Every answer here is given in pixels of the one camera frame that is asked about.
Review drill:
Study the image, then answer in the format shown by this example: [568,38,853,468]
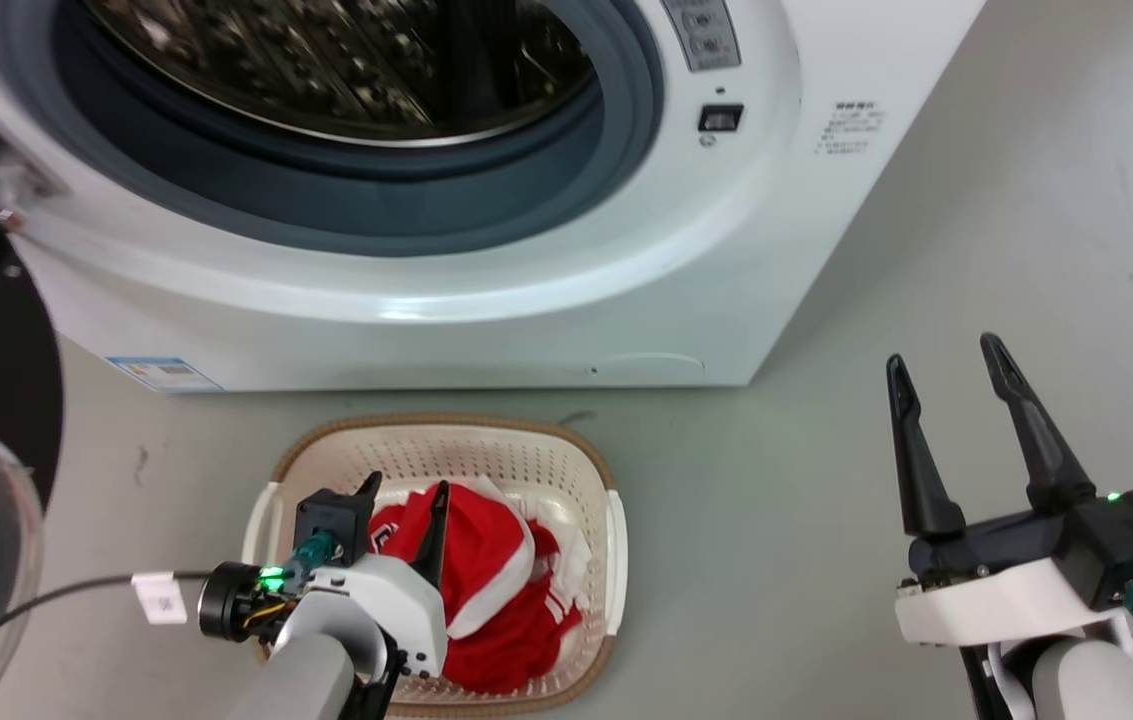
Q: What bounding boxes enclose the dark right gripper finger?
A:
[979,333,1097,516]
[886,353,967,539]

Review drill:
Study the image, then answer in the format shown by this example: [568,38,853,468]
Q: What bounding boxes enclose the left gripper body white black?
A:
[271,555,450,683]

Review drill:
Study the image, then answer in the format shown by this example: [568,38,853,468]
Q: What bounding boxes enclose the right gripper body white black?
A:
[893,512,1132,648]

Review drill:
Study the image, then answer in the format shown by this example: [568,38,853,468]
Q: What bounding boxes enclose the red and white clothes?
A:
[368,478,592,696]

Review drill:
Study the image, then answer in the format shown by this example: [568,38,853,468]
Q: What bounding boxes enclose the cream perforated laundry basket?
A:
[242,413,629,718]

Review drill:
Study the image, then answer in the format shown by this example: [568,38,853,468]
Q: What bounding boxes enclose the stainless steel washing machine drum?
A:
[86,0,595,148]

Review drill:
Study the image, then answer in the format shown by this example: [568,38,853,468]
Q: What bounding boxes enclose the blue energy label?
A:
[106,356,225,393]

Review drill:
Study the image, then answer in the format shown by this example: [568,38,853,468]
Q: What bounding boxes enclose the round white filter cover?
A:
[588,352,707,383]

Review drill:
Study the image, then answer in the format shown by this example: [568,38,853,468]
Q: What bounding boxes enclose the grey rubber door gasket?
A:
[0,0,665,258]

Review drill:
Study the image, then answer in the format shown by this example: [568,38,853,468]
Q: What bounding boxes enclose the white front-load washing machine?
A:
[0,0,987,393]

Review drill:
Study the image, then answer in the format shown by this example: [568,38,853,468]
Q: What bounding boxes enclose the grey warning sticker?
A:
[661,0,742,73]

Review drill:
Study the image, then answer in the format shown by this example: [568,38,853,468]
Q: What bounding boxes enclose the white cable tag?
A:
[131,571,189,627]

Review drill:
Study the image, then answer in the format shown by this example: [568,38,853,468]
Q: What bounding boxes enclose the thin black cable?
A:
[0,570,215,720]

